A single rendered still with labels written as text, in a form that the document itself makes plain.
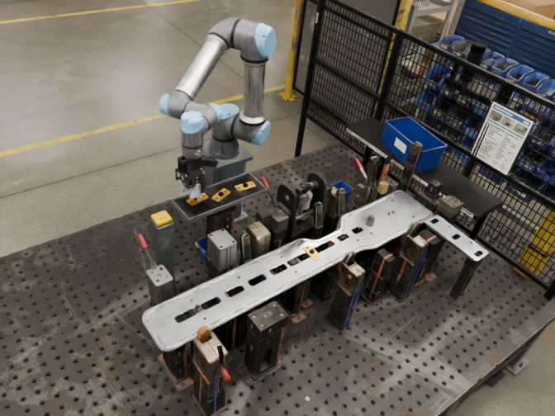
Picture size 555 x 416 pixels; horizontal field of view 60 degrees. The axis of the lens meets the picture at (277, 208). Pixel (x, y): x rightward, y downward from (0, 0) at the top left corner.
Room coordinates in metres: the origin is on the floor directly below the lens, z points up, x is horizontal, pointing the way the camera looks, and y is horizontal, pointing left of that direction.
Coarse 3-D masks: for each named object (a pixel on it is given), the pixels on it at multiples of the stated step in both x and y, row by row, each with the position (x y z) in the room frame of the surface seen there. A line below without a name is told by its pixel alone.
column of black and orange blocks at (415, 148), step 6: (414, 144) 2.03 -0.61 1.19; (420, 144) 2.03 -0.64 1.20; (414, 150) 2.02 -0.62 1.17; (420, 150) 2.03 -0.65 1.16; (408, 156) 2.03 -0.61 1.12; (414, 156) 2.01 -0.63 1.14; (408, 162) 2.03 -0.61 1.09; (414, 162) 2.01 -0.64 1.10; (408, 168) 2.02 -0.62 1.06; (414, 168) 2.03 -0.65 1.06; (402, 174) 2.03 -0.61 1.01; (408, 174) 2.01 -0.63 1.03; (402, 180) 2.03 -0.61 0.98; (408, 180) 2.02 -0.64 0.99; (402, 186) 2.02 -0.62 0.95; (408, 186) 2.03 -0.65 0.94
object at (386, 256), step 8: (376, 256) 1.47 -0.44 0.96; (384, 256) 1.44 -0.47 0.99; (392, 256) 1.45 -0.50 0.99; (376, 264) 1.45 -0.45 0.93; (384, 264) 1.42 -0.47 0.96; (392, 264) 1.44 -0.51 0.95; (376, 272) 1.44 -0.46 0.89; (384, 272) 1.42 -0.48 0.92; (376, 280) 1.44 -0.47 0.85; (384, 280) 1.44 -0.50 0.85; (368, 288) 1.45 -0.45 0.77; (376, 288) 1.43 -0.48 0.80; (360, 296) 1.46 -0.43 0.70; (368, 296) 1.44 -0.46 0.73; (376, 296) 1.42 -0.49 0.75; (368, 304) 1.42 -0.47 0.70; (376, 304) 1.42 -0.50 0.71
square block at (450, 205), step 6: (444, 198) 1.81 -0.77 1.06; (450, 198) 1.81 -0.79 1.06; (456, 198) 1.82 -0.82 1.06; (444, 204) 1.78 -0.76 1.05; (450, 204) 1.77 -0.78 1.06; (456, 204) 1.78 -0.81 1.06; (462, 204) 1.79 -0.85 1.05; (438, 210) 1.80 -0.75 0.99; (444, 210) 1.77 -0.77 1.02; (450, 210) 1.75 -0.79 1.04; (456, 210) 1.76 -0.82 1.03; (444, 216) 1.77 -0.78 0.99; (450, 216) 1.75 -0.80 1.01; (456, 216) 1.79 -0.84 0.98; (432, 222) 1.80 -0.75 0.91; (450, 222) 1.77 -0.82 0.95
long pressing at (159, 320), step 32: (352, 224) 1.61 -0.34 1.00; (384, 224) 1.64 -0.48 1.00; (288, 256) 1.36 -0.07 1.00; (192, 288) 1.13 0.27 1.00; (224, 288) 1.15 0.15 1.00; (256, 288) 1.17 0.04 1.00; (288, 288) 1.20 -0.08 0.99; (160, 320) 0.98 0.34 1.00; (192, 320) 0.99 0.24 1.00; (224, 320) 1.01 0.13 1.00
